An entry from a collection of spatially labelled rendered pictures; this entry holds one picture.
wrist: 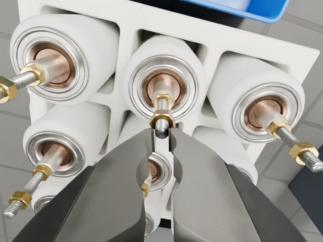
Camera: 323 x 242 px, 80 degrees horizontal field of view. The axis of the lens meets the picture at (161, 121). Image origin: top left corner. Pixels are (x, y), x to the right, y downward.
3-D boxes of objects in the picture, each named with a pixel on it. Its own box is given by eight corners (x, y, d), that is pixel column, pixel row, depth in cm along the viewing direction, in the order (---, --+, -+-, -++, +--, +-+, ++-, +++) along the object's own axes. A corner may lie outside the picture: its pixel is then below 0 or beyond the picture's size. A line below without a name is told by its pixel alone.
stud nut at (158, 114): (150, 128, 15) (149, 134, 15) (149, 109, 15) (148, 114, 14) (174, 128, 15) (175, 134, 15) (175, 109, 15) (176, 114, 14)
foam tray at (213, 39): (262, 37, 41) (322, 51, 25) (203, 171, 60) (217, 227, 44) (76, -11, 38) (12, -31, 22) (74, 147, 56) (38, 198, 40)
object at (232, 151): (199, 148, 47) (216, 216, 31) (173, 122, 44) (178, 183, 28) (234, 125, 44) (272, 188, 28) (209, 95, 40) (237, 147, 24)
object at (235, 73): (258, 73, 38) (324, 114, 22) (218, 104, 41) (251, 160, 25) (229, 35, 35) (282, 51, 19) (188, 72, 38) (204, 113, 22)
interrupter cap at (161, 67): (140, 125, 24) (139, 127, 23) (119, 62, 20) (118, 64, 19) (202, 113, 23) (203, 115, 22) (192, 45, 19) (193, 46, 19)
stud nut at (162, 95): (153, 108, 19) (152, 112, 18) (152, 92, 18) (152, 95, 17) (173, 109, 19) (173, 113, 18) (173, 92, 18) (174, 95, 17)
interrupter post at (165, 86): (155, 101, 22) (154, 114, 19) (150, 81, 21) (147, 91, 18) (176, 97, 22) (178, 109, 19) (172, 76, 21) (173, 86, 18)
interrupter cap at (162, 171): (115, 146, 25) (114, 149, 25) (173, 148, 25) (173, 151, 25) (118, 187, 29) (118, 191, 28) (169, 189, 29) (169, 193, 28)
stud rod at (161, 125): (158, 99, 20) (154, 139, 13) (158, 90, 20) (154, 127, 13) (167, 99, 20) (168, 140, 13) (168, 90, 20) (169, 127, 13)
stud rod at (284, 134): (277, 119, 21) (328, 168, 14) (268, 125, 21) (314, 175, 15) (272, 114, 21) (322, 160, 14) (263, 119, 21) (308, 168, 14)
